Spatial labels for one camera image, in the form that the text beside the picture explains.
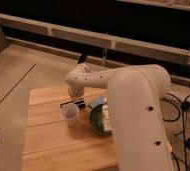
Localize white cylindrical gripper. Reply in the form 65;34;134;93
60;87;85;109

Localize blue eraser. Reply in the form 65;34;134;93
88;96;106;109

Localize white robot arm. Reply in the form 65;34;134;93
66;64;174;171

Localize dark green bowl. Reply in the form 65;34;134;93
90;105;112;136

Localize white rectangular box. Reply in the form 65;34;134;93
102;104;111;132

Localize white shelf rail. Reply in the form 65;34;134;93
0;13;190;66

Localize black cables on floor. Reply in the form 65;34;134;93
160;41;190;171

